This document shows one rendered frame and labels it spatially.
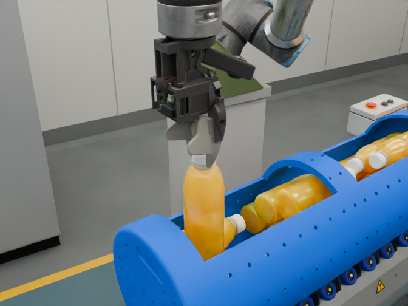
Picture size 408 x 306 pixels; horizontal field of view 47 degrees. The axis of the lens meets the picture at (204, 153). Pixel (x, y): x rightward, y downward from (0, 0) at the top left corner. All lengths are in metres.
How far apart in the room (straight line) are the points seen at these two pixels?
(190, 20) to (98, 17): 3.07
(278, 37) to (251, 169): 0.57
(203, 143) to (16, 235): 2.05
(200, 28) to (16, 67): 1.71
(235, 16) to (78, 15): 2.03
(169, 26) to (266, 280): 0.46
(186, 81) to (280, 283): 0.41
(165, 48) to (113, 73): 3.19
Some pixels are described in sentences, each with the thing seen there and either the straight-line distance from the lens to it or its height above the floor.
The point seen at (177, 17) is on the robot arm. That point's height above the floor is 1.59.
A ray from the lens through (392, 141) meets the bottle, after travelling 1.25.
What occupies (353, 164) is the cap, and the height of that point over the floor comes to 1.13.
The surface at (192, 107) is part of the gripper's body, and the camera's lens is 0.67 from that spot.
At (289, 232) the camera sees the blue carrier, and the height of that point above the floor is 1.19.
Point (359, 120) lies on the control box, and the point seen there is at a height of 1.06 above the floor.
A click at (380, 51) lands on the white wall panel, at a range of 5.70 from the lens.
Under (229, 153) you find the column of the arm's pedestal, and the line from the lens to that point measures 1.84.
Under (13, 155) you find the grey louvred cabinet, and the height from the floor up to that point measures 0.64.
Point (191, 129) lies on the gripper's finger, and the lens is 0.76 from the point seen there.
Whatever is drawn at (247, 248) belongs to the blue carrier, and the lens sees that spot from 0.82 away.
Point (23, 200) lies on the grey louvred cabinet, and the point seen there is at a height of 0.38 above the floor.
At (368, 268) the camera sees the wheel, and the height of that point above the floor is 0.96.
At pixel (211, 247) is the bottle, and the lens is 0.84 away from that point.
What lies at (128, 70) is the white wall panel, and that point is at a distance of 3.86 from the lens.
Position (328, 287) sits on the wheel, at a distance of 1.11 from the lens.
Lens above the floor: 1.73
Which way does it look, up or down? 29 degrees down
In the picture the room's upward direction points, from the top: straight up
